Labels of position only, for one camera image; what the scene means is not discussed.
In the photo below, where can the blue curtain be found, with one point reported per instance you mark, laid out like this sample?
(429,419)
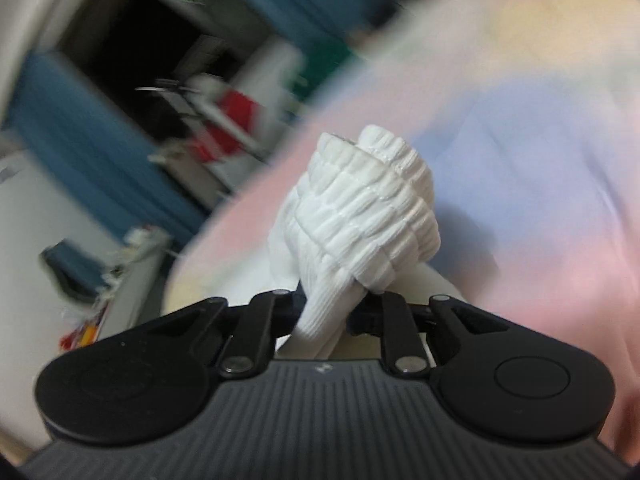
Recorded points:
(125,155)

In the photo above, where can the pastel tie-dye bed sheet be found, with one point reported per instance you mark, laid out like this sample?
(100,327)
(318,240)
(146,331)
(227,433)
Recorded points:
(527,112)

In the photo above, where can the white zip-up jacket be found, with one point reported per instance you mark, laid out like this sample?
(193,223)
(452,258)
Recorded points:
(360,219)

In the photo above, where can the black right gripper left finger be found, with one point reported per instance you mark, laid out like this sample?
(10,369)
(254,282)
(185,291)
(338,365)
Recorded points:
(150,381)

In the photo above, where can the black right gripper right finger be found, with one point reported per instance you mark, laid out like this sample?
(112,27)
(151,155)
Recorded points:
(499,379)

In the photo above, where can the green garment pile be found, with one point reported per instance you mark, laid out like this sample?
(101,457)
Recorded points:
(321,61)

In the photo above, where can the white clothes rack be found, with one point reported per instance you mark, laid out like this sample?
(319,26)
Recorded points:
(200,114)

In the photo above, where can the grey desk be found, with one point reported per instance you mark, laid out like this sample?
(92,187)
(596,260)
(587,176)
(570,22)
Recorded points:
(128,285)

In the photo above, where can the red garment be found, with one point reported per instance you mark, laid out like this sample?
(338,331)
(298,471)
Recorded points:
(242,110)

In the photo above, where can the blue office chair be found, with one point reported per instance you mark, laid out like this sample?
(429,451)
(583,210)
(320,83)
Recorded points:
(76,275)

